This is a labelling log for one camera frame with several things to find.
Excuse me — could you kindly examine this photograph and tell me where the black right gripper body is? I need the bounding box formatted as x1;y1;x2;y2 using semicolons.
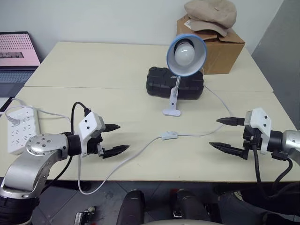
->
242;126;263;160

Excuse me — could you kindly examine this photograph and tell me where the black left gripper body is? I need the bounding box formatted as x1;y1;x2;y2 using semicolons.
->
86;133;105;158

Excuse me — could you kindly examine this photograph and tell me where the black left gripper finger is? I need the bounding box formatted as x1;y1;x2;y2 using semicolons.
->
104;123;121;133
102;145;130;158

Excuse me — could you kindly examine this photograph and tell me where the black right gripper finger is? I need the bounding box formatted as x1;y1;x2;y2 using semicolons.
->
216;116;246;127
208;141;246;158

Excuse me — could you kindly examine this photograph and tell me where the blue clip desk lamp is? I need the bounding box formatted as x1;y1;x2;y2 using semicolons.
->
162;33;209;117

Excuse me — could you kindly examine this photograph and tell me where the dark rounded shape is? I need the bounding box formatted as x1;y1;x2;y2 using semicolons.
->
116;190;145;225
175;190;213;223

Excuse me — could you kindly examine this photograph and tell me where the brown cardboard box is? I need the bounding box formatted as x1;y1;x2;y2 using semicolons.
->
176;14;246;75

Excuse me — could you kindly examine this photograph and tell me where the black plastic case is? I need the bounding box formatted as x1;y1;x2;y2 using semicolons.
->
146;66;205;100

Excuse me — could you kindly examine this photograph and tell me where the black floor device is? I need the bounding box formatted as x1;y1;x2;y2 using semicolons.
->
75;206;97;225

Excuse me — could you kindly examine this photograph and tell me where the dark bulky fabric shape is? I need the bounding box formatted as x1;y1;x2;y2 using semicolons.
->
217;181;300;225

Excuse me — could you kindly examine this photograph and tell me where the white power strip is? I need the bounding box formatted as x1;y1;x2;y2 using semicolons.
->
7;108;41;156

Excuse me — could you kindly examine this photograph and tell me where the white light bulb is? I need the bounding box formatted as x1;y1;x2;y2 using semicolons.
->
173;41;196;67

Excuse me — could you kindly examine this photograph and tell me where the white power plug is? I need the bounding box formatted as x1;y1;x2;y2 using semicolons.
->
7;115;20;127

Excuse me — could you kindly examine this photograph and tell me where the grey partition panel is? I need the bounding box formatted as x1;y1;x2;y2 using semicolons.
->
251;0;300;131

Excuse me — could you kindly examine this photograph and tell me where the beige brimmed cap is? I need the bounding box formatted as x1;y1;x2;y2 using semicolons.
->
189;19;229;38

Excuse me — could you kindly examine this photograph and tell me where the beige flat cap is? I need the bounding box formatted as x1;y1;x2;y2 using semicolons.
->
184;0;237;29

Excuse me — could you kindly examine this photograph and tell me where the grey laptop pink screen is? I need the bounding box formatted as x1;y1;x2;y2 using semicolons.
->
0;31;42;98

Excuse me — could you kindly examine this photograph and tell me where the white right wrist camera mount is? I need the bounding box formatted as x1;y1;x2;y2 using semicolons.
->
244;107;272;156

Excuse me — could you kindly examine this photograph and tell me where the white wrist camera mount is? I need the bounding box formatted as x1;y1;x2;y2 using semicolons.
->
244;107;272;156
78;112;105;158

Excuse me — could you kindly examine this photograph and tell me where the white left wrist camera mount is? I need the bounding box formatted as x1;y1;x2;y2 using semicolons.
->
78;112;105;158

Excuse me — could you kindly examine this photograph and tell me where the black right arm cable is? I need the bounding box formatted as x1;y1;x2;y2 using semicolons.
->
252;140;293;200

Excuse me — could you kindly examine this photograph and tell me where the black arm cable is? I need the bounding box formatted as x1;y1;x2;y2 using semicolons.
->
42;101;92;190
252;140;293;200

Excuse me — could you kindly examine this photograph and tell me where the white cord with switch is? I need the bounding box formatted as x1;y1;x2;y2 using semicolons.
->
4;67;235;195

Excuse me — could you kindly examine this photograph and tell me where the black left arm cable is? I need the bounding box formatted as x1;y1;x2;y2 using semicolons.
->
42;101;92;190

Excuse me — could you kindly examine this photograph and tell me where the white inline cord switch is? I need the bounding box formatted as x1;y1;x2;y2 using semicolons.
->
159;131;179;140

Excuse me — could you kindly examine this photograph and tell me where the white power strip cord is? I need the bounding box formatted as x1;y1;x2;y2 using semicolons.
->
10;98;34;109

